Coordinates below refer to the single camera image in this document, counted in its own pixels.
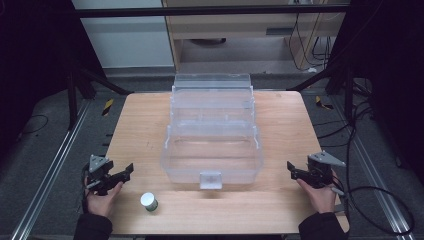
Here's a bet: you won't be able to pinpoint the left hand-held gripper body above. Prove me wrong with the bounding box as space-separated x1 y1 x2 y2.
87 154 115 197

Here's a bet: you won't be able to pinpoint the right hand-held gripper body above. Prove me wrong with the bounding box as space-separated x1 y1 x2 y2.
306 151 347 190

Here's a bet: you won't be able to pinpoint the person's left hand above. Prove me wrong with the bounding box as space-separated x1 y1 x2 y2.
84 176 125 218

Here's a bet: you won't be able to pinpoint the person's right hand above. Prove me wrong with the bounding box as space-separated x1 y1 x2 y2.
296 177 338 215

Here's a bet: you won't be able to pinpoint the small jar with white lid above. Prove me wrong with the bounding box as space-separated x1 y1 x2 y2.
139 191 160 213

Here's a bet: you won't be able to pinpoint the yellow black tape strip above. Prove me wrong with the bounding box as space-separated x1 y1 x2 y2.
101 97 115 118
314 95 335 112

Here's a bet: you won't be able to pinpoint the black metal stand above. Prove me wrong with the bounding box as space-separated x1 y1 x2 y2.
65 49 134 132
286 56 356 121

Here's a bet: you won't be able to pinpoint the clear plastic storage box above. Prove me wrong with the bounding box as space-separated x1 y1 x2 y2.
160 72 265 191

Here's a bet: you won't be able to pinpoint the black curtain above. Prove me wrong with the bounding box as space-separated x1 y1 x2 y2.
0 0 107 161
326 0 424 188

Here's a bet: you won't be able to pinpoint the white cabinet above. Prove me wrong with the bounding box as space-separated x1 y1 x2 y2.
71 0 176 70

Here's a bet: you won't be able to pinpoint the wooden desk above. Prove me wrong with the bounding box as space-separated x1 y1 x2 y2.
161 0 350 72

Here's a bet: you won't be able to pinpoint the black horizontal bar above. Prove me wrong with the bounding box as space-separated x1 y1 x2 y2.
71 3 351 19

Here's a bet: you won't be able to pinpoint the black floor cable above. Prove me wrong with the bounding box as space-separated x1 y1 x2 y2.
18 113 50 137
313 99 374 188

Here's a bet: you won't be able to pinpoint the aluminium floor rail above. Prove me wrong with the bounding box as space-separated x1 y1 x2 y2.
329 96 414 240
9 99 92 240

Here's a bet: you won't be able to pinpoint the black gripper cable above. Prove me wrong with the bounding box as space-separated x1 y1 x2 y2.
331 185 416 236

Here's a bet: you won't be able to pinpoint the hanging black cables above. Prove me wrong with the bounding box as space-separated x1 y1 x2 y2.
287 13 336 72

